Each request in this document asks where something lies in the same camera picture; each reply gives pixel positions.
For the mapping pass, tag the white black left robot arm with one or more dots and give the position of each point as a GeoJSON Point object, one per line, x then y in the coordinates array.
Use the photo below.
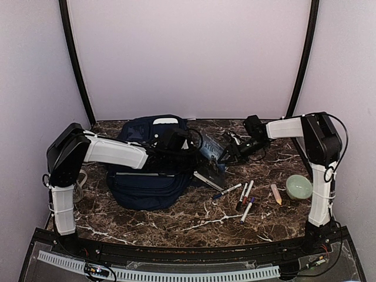
{"type": "Point", "coordinates": [65, 157]}

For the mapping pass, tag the white marker purple cap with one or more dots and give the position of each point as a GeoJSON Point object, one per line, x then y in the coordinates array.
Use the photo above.
{"type": "Point", "coordinates": [248, 208]}

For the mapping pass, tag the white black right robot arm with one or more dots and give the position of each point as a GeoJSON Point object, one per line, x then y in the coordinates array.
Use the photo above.
{"type": "Point", "coordinates": [323, 147]}

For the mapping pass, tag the navy blue student backpack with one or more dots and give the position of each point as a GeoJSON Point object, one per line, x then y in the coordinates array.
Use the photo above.
{"type": "Point", "coordinates": [165, 175]}

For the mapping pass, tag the Wuthering Heights dark book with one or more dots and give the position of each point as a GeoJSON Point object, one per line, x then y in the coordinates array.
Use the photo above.
{"type": "Point", "coordinates": [209, 170]}

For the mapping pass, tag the pale green ceramic bowl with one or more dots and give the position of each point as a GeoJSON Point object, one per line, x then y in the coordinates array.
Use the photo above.
{"type": "Point", "coordinates": [299, 187]}

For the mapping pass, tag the black left corner post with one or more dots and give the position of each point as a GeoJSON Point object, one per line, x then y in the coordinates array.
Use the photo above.
{"type": "Point", "coordinates": [73, 55]}

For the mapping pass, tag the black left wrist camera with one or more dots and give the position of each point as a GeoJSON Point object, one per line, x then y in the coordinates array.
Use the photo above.
{"type": "Point", "coordinates": [174, 138]}

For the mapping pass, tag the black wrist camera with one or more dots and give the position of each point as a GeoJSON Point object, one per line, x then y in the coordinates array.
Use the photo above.
{"type": "Point", "coordinates": [174, 138]}
{"type": "Point", "coordinates": [253, 126]}

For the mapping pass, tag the white marker red cap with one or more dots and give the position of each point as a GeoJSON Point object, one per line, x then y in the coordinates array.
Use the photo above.
{"type": "Point", "coordinates": [245, 198]}

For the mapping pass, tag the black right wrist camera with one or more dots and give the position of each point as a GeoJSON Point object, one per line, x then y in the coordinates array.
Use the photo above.
{"type": "Point", "coordinates": [253, 126]}

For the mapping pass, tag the cream patterned ceramic mug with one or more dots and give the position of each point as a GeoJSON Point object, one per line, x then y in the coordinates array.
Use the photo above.
{"type": "Point", "coordinates": [78, 188]}

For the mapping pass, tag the black front mounting rail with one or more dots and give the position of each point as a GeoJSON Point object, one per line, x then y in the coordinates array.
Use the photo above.
{"type": "Point", "coordinates": [280, 251]}

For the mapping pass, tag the grey slotted cable duct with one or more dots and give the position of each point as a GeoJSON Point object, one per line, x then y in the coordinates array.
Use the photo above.
{"type": "Point", "coordinates": [142, 271]}

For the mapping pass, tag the black right corner post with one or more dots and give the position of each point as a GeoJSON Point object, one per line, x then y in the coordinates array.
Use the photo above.
{"type": "Point", "coordinates": [309, 37]}

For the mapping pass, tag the white marker blue cap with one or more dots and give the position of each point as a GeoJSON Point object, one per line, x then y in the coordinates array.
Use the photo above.
{"type": "Point", "coordinates": [226, 191]}

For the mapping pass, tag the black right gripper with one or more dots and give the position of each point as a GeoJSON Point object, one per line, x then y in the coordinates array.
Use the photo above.
{"type": "Point", "coordinates": [231, 148]}

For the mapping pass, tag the white marker black cap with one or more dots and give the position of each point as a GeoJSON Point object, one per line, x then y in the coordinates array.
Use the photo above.
{"type": "Point", "coordinates": [238, 206]}

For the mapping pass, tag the black corner post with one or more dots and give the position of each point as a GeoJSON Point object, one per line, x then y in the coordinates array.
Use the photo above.
{"type": "Point", "coordinates": [73, 55]}
{"type": "Point", "coordinates": [309, 37]}

